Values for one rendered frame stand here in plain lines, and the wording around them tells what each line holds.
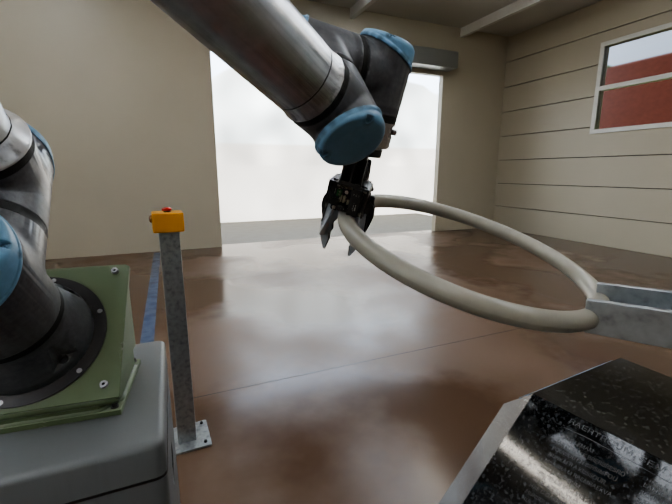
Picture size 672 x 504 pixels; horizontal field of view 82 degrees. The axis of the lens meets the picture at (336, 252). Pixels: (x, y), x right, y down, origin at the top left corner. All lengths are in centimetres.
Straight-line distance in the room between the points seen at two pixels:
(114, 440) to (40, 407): 14
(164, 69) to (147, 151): 123
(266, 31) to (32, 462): 64
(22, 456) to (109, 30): 649
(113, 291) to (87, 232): 599
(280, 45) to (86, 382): 61
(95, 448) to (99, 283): 30
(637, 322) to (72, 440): 83
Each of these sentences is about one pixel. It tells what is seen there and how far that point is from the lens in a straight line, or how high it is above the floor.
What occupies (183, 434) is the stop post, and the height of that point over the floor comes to 6.
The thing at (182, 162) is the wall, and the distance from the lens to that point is 667.
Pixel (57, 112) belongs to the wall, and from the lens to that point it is 684.
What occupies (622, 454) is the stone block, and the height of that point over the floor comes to 79.
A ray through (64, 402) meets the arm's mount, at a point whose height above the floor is 89.
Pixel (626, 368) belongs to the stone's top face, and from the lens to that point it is 113.
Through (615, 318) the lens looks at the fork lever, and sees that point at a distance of 67.
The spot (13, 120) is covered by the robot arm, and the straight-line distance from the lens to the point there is 73.
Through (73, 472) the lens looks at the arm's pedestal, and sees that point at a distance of 72.
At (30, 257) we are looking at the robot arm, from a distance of 66.
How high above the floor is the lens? 124
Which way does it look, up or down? 12 degrees down
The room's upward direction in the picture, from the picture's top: straight up
